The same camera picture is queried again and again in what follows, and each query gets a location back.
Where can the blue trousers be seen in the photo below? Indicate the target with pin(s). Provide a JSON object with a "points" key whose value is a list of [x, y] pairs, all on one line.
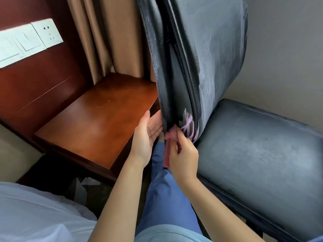
{"points": [[164, 199]]}

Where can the person's right forearm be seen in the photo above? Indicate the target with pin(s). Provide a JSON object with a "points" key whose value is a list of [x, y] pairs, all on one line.
{"points": [[219, 214]]}

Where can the pink cleaning cloth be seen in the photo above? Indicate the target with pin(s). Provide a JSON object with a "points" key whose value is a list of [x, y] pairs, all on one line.
{"points": [[170, 134]]}

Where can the beige curtain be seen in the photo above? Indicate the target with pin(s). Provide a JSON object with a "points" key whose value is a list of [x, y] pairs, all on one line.
{"points": [[113, 35]]}

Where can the light blue shirt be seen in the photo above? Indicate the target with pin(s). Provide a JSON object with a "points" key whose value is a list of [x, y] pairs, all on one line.
{"points": [[171, 235]]}

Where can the person's left forearm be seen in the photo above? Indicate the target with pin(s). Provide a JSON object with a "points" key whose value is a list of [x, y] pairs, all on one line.
{"points": [[118, 204]]}

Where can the person's left hand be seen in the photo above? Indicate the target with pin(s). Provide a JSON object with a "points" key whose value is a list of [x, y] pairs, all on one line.
{"points": [[142, 143]]}

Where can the white plastic bag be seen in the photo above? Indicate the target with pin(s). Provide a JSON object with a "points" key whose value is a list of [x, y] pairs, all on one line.
{"points": [[80, 189]]}

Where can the person's right hand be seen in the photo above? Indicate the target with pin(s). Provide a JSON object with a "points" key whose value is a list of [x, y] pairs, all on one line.
{"points": [[185, 163]]}

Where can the brown wooden nightstand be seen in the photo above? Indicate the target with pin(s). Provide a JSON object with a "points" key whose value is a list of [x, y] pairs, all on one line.
{"points": [[96, 123]]}

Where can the dark wooden wall panel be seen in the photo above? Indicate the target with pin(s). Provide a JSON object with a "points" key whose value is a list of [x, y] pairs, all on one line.
{"points": [[25, 85]]}

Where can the white small wall switch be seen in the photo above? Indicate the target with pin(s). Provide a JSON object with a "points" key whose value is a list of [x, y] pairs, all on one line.
{"points": [[29, 41]]}

